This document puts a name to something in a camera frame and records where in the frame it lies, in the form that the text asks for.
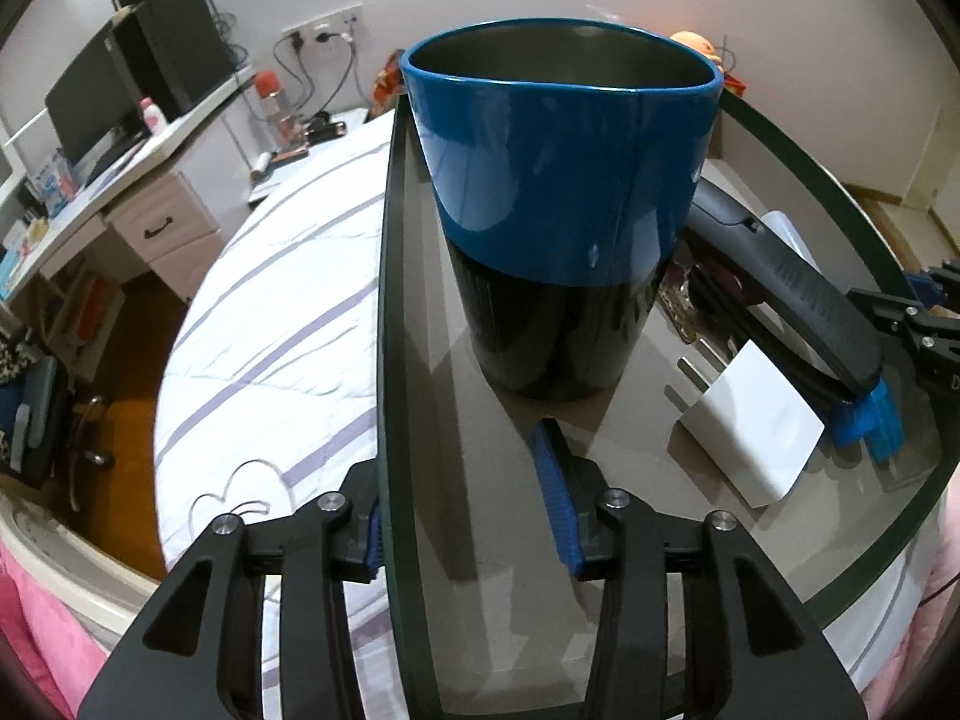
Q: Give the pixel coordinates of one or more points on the red toy box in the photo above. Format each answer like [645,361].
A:
[733,84]

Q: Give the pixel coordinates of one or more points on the blue highlighter pen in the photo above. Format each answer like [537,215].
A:
[892,427]

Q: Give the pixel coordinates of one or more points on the black keyboard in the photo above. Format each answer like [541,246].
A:
[116,161]

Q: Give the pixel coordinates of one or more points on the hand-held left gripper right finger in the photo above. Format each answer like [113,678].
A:
[551,487]

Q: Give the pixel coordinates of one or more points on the clear bottle with red cap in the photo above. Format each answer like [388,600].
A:
[274,109]

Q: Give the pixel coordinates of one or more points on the blue and white package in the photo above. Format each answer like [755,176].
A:
[56,176]

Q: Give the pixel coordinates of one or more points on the dark green shallow box tray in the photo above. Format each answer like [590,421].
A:
[495,615]

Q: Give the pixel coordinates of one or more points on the white nightstand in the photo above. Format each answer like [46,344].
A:
[330,154]

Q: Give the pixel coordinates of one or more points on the black computer monitor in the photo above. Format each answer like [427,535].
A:
[82,105]

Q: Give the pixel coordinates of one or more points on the black office chair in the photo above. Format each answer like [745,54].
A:
[34,420]

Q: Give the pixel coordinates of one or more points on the black elongated plastic tool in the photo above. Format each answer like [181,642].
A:
[810,292]

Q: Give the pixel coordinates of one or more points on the white wall outlet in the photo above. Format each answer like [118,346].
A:
[322,24]

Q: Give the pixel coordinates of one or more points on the white drawer cabinet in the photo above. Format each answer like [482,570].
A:
[161,232]

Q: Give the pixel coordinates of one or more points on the translucent tube with blue cap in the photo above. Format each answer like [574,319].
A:
[855,420]

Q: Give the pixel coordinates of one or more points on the white power adapter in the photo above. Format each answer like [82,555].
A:
[750,420]

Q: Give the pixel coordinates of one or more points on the colourful snack bag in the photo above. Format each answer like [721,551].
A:
[388,82]

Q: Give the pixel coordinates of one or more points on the small black device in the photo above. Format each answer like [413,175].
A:
[324,127]

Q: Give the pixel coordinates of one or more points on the blue and black cylindrical cup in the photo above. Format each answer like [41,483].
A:
[562,165]

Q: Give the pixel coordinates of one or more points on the pink and white bottle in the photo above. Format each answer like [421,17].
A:
[153,118]

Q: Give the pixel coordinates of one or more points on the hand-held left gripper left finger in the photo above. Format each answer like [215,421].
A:
[373,540]

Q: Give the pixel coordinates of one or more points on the orange plush toy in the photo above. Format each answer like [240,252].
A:
[697,45]

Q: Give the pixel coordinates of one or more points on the small white roller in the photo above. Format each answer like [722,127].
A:
[262,166]

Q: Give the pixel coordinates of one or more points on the black computer tower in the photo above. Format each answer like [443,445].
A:
[172,45]

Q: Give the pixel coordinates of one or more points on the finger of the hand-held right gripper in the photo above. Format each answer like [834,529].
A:
[922,286]

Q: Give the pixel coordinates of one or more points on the pink blanket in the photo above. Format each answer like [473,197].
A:
[37,637]

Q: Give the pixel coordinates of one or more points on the white desk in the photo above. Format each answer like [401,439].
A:
[195,120]

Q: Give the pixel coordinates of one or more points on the cream curved bed frame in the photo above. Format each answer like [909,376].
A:
[75,570]

